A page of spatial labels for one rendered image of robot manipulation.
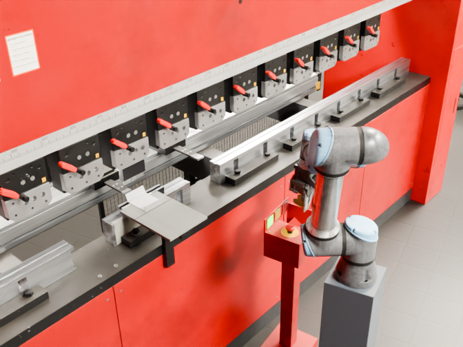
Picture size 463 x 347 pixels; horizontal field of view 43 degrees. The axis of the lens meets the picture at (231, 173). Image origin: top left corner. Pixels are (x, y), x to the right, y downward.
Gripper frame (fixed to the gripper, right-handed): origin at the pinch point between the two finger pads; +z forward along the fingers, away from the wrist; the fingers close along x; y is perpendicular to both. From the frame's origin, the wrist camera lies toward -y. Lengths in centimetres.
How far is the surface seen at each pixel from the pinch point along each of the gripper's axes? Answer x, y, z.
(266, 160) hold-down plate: -16.5, 28.8, -4.2
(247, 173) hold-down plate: -3.4, 30.3, -3.8
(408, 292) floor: -72, -37, 81
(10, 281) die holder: 102, 52, -9
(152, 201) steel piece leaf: 47, 41, -13
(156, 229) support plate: 59, 29, -14
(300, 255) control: 14.1, -6.1, 11.4
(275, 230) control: 11.5, 6.8, 6.4
